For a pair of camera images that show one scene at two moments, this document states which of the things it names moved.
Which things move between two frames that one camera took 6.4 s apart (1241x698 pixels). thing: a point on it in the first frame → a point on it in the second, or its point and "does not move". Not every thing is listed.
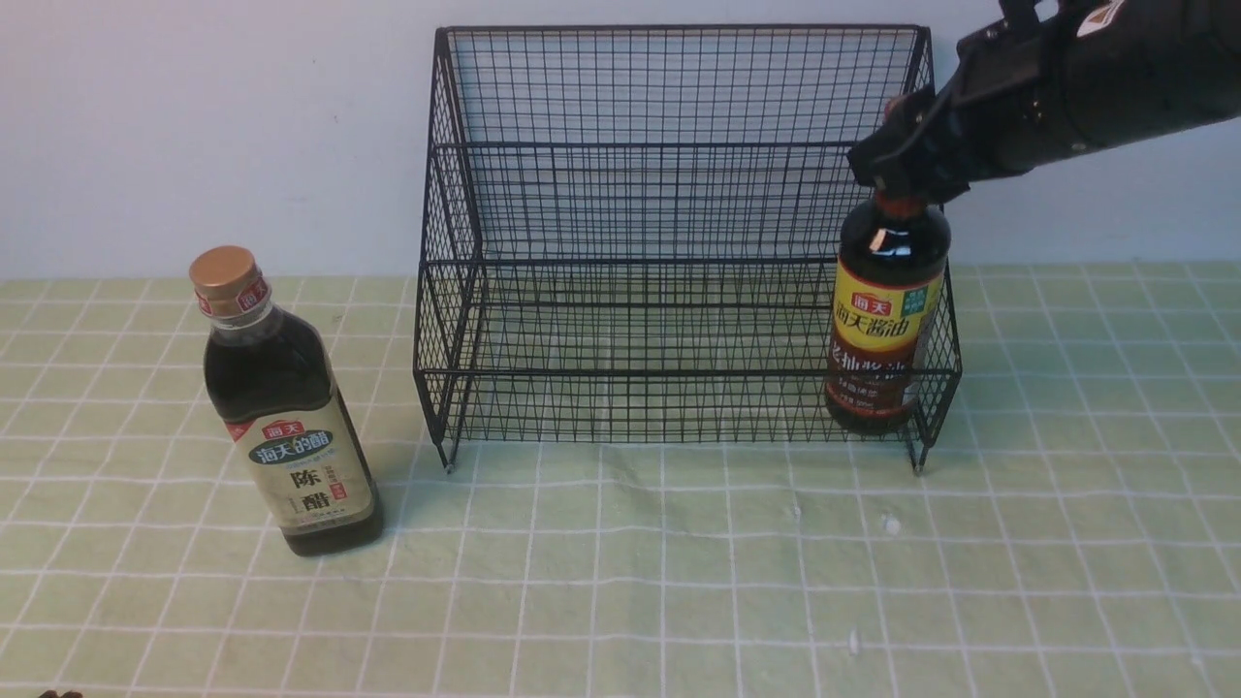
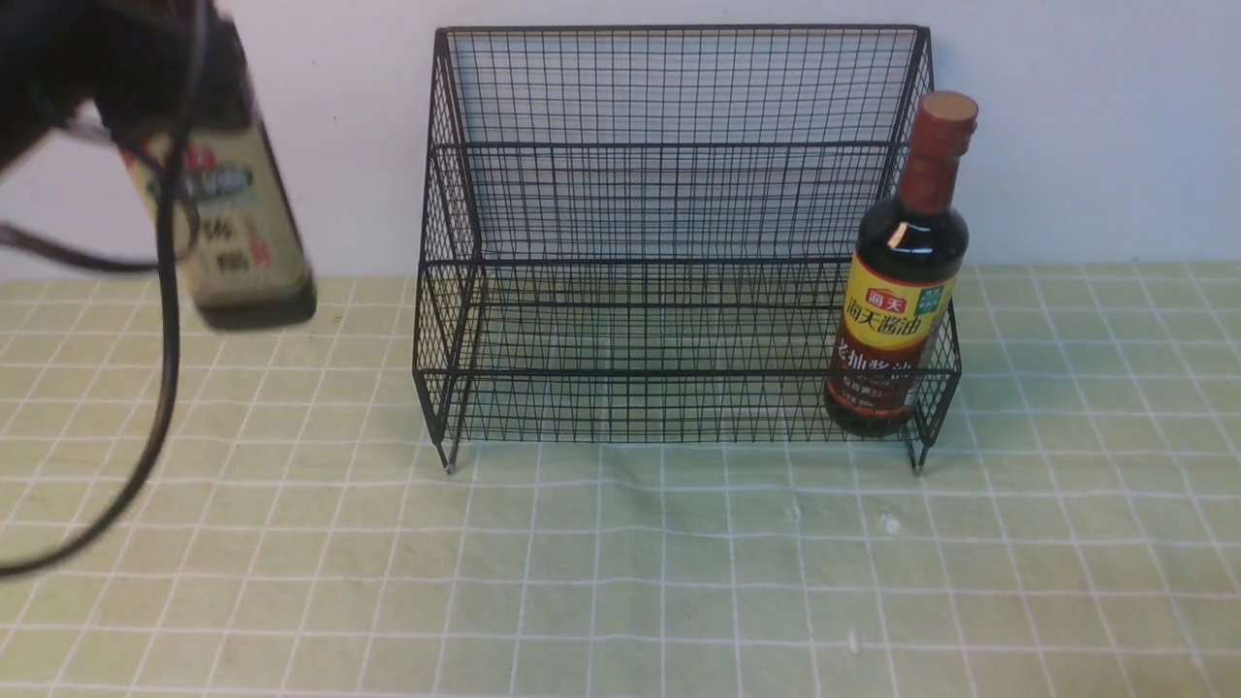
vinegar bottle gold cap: x=277 y=394 → x=212 y=185
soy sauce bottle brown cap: x=893 y=262 does not move
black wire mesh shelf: x=630 y=235 does not move
